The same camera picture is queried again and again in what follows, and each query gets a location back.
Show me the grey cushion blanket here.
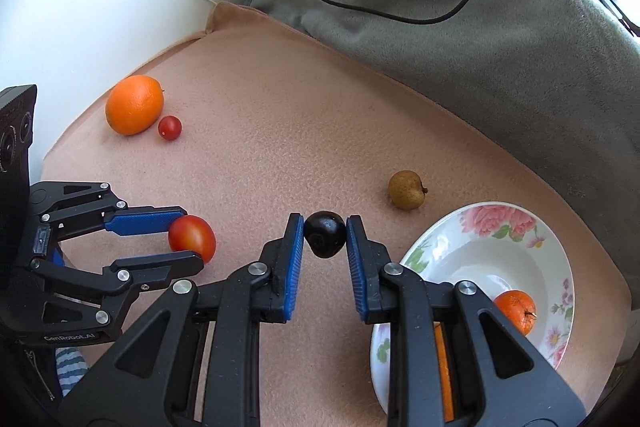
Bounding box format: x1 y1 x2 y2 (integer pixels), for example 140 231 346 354
248 0 639 291

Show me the brown longan near plate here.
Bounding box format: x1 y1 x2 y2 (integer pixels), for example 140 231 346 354
387 170 428 211

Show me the floral white plate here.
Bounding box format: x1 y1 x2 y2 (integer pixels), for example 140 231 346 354
370 202 576 413

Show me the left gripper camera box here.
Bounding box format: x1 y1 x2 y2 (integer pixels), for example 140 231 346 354
0 84 37 262

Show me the small red cherry tomato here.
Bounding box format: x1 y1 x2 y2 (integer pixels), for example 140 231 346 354
157 115 182 142

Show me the pink blanket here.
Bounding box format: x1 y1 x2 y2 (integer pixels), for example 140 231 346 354
42 3 630 407

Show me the large orange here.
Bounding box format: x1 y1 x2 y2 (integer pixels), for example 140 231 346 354
434 322 454 423

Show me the large cherry tomato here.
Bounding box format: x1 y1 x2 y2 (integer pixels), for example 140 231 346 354
168 215 217 263

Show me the oval orange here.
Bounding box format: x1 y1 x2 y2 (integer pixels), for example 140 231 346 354
105 75 164 136

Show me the small mandarin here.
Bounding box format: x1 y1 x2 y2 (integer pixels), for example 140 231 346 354
494 289 537 336

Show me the dark cherry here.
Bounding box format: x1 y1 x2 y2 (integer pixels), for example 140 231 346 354
304 210 346 259

